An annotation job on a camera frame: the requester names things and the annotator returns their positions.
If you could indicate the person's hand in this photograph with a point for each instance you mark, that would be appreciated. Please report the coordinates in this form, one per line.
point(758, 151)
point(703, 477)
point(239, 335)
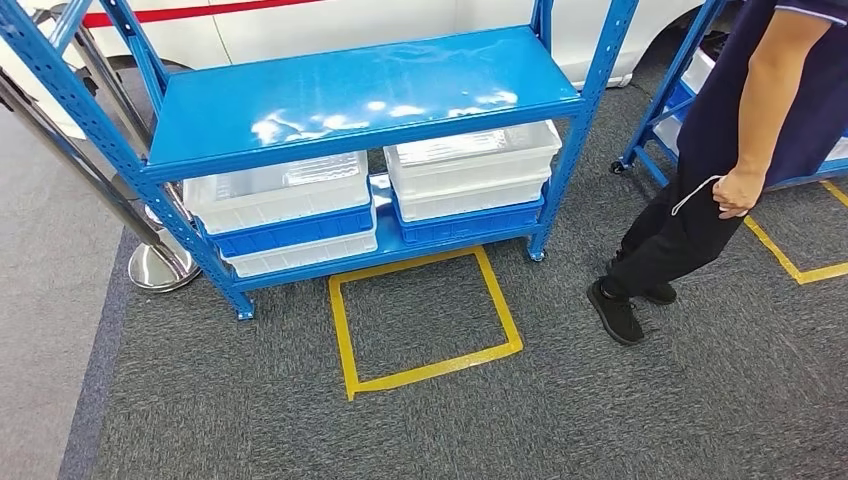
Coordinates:
point(738, 192)

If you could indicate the person's forearm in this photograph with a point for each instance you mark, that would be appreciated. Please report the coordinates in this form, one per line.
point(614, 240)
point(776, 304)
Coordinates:
point(762, 126)

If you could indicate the blue metal shelf rack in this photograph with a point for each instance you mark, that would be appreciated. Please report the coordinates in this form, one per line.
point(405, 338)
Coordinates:
point(664, 89)
point(331, 99)

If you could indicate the person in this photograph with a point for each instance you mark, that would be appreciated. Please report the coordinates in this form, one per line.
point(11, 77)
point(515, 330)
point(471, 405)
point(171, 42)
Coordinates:
point(669, 252)

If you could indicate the blue plastic bin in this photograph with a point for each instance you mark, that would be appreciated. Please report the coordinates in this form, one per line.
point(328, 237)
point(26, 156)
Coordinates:
point(298, 235)
point(464, 228)

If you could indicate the yellow floor tape square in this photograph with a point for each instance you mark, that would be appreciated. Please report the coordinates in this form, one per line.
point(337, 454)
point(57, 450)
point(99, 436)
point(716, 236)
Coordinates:
point(430, 369)

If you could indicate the white car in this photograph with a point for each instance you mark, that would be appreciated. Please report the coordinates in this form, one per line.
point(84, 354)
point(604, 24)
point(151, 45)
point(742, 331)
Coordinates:
point(397, 20)

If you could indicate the metal stanchion post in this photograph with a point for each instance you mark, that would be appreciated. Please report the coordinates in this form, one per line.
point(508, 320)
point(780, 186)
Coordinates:
point(166, 265)
point(112, 91)

